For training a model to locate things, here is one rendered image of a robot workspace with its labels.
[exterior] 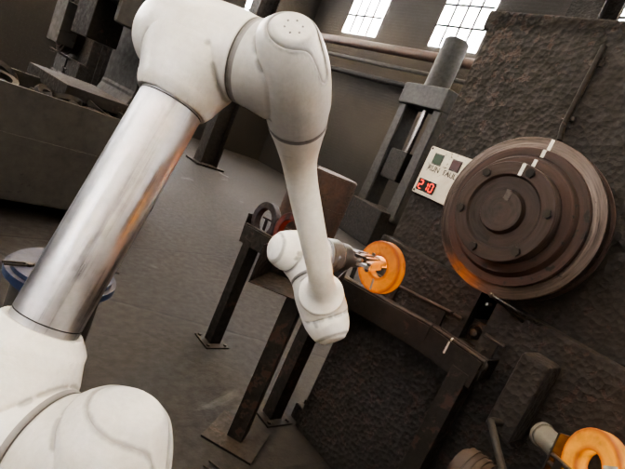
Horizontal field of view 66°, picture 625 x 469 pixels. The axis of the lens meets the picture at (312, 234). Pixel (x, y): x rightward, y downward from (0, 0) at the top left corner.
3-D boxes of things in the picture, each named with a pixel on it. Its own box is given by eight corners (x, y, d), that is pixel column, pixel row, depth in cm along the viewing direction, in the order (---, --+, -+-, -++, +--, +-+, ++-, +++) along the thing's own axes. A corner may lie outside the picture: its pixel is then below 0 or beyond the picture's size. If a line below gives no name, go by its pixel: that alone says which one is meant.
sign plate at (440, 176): (414, 192, 183) (435, 147, 179) (471, 217, 164) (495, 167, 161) (410, 190, 181) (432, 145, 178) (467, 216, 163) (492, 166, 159)
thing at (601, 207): (428, 258, 163) (492, 127, 155) (561, 333, 130) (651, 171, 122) (418, 255, 159) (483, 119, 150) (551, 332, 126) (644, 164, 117)
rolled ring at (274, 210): (281, 207, 217) (285, 208, 219) (258, 196, 230) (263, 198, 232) (267, 246, 219) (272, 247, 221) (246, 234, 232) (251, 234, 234)
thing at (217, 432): (212, 404, 190) (282, 238, 177) (271, 437, 185) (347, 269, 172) (187, 428, 170) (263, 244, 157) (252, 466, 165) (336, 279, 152)
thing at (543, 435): (545, 448, 118) (556, 425, 117) (569, 470, 109) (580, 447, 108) (525, 440, 117) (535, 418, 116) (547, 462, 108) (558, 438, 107)
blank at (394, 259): (374, 234, 149) (366, 234, 147) (413, 251, 138) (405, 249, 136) (358, 282, 151) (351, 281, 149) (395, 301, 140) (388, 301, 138)
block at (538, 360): (498, 421, 141) (538, 350, 137) (524, 440, 135) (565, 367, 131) (482, 424, 134) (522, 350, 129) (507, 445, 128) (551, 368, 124)
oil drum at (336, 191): (297, 248, 499) (331, 168, 483) (332, 274, 457) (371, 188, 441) (251, 239, 458) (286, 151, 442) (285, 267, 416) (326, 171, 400)
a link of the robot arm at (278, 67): (344, 104, 81) (275, 77, 85) (352, 7, 66) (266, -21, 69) (307, 159, 76) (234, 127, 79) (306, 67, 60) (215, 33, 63)
